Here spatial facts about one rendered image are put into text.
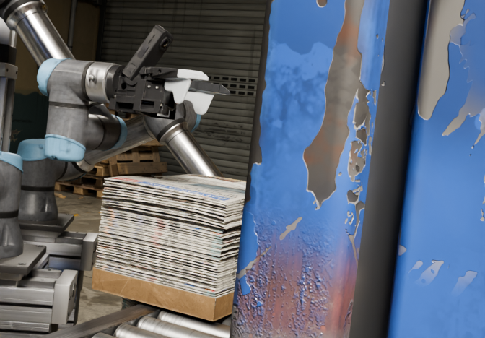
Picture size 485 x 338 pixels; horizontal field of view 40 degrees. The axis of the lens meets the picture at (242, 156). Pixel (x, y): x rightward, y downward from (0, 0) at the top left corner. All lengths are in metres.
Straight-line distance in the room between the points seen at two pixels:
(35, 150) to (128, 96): 0.83
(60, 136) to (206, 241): 0.33
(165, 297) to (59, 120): 0.38
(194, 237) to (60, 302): 0.43
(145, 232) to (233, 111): 8.59
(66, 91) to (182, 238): 0.35
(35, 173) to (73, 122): 0.75
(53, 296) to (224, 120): 8.52
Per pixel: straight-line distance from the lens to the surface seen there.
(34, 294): 1.54
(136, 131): 1.99
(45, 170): 2.02
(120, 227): 1.33
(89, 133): 1.31
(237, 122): 9.82
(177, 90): 1.14
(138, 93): 1.19
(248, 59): 9.81
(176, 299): 1.26
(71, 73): 1.27
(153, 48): 1.22
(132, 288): 1.32
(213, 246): 1.21
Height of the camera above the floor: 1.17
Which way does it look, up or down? 3 degrees down
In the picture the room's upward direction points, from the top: 6 degrees clockwise
